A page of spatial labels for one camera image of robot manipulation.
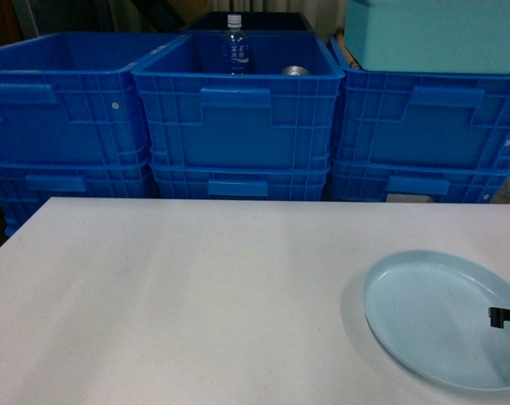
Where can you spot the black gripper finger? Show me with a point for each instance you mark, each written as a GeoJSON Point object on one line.
{"type": "Point", "coordinates": [498, 316]}

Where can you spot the light blue round tray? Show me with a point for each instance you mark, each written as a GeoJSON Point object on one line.
{"type": "Point", "coordinates": [430, 311]}

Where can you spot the blue crate lower right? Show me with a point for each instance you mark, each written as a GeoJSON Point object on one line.
{"type": "Point", "coordinates": [365, 182]}

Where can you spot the blue crate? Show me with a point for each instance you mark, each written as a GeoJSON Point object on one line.
{"type": "Point", "coordinates": [183, 182]}
{"type": "Point", "coordinates": [365, 182]}
{"type": "Point", "coordinates": [25, 188]}
{"type": "Point", "coordinates": [71, 99]}
{"type": "Point", "coordinates": [199, 115]}
{"type": "Point", "coordinates": [433, 120]}

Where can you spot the blue crate upper right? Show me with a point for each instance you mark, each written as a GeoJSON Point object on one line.
{"type": "Point", "coordinates": [433, 120]}

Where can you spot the teal foam box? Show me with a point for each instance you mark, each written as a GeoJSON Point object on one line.
{"type": "Point", "coordinates": [430, 36]}

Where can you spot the blue crate upper middle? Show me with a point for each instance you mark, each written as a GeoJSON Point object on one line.
{"type": "Point", "coordinates": [199, 115]}

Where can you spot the silver metal can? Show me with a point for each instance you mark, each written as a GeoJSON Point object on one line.
{"type": "Point", "coordinates": [295, 70]}

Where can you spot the blue crate lower middle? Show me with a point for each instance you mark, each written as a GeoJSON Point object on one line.
{"type": "Point", "coordinates": [183, 182]}

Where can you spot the clear water bottle blue label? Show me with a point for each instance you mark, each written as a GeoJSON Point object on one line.
{"type": "Point", "coordinates": [236, 46]}

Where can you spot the dark crate behind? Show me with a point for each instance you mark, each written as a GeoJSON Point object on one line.
{"type": "Point", "coordinates": [253, 21]}

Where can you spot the blue crate upper left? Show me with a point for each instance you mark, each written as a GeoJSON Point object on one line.
{"type": "Point", "coordinates": [71, 99]}

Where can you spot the blue crate lower left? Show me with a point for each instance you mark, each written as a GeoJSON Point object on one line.
{"type": "Point", "coordinates": [25, 188]}

